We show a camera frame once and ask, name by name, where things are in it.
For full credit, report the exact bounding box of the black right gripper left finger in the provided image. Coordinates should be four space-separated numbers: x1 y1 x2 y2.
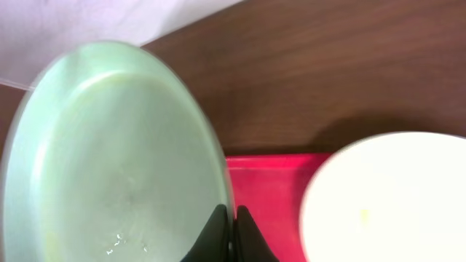
181 205 230 262

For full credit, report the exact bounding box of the red plastic tray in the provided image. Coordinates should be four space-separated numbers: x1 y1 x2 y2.
226 153 330 262

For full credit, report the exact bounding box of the light green plate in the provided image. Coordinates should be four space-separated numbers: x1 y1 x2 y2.
1 41 232 261

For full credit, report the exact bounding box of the cream white plate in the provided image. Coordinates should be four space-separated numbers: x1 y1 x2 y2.
299 132 465 262

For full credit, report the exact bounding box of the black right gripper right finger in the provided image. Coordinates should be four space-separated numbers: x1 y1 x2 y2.
234 205 279 262

